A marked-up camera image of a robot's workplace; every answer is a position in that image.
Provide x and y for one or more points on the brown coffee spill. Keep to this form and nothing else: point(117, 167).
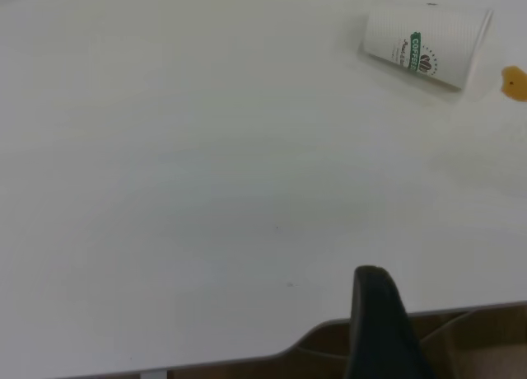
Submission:
point(517, 89)

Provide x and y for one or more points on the white paper coffee cup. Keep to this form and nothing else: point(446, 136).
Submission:
point(411, 33)

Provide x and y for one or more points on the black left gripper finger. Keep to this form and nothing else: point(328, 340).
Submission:
point(379, 333)

